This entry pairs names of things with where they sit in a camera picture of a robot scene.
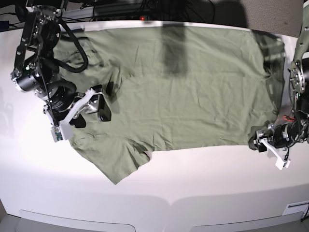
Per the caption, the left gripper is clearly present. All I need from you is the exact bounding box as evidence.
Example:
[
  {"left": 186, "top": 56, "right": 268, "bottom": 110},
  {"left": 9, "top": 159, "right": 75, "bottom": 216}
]
[{"left": 248, "top": 122, "right": 302, "bottom": 160}]

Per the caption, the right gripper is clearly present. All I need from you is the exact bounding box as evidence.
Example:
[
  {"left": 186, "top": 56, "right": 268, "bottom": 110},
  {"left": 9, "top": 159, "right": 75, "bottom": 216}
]
[{"left": 43, "top": 85, "right": 112, "bottom": 129}]

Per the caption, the sage green T-shirt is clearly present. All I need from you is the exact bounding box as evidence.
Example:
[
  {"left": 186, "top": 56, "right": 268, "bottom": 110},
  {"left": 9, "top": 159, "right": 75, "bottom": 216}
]
[{"left": 60, "top": 26, "right": 284, "bottom": 184}]

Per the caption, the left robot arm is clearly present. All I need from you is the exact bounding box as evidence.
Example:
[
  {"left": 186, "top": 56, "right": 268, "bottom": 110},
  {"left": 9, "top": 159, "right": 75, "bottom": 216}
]
[{"left": 249, "top": 23, "right": 309, "bottom": 170}]

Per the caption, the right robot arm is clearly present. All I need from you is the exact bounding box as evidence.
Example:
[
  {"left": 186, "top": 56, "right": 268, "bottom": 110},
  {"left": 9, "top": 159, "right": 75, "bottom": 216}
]
[{"left": 11, "top": 0, "right": 112, "bottom": 142}]

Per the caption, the white label sticker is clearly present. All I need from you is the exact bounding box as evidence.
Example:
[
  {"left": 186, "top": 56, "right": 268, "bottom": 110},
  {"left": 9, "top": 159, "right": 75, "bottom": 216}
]
[{"left": 282, "top": 202, "right": 309, "bottom": 216}]

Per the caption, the black power strip red light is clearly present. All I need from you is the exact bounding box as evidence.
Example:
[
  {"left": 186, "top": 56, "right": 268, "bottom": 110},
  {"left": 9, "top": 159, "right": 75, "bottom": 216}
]
[{"left": 93, "top": 7, "right": 150, "bottom": 21}]

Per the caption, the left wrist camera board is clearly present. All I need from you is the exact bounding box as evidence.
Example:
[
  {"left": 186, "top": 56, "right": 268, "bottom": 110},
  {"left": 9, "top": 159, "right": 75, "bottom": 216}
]
[{"left": 275, "top": 158, "right": 291, "bottom": 170}]

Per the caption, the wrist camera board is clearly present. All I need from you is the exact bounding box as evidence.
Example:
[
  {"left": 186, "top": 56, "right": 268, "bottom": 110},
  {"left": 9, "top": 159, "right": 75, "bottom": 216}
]
[
  {"left": 51, "top": 124, "right": 73, "bottom": 143},
  {"left": 275, "top": 158, "right": 291, "bottom": 170}
]

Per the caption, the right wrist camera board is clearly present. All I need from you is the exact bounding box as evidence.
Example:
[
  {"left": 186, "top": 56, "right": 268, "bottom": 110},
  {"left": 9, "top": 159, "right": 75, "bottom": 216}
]
[{"left": 51, "top": 124, "right": 73, "bottom": 143}]

